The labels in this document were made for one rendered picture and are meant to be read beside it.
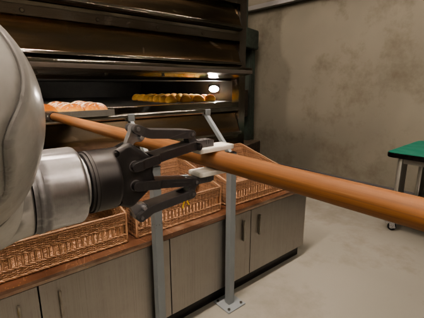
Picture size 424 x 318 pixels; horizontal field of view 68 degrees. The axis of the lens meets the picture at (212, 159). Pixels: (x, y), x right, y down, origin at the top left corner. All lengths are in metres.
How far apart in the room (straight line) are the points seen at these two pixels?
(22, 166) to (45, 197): 0.16
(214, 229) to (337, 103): 3.03
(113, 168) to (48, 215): 0.08
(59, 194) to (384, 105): 4.06
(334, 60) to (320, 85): 0.35
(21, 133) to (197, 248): 1.67
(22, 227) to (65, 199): 0.04
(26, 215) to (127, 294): 1.36
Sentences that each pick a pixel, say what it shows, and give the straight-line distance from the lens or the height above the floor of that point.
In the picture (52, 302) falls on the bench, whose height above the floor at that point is 0.45.
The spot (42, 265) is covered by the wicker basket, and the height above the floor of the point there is 0.60.
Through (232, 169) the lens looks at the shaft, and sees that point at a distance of 0.45.
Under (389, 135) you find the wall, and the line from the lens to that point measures 4.24.
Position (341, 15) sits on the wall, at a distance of 4.57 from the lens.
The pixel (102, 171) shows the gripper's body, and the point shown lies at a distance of 0.37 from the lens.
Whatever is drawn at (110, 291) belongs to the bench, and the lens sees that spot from 1.63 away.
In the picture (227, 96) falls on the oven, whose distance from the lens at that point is 2.64.
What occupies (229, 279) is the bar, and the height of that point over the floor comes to 0.18.
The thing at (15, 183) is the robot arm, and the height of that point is 1.26.
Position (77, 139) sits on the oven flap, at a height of 1.02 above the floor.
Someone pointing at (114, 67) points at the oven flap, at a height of 1.40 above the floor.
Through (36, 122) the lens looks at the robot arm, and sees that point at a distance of 0.19.
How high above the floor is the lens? 1.31
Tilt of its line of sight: 13 degrees down
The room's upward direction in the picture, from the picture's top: straight up
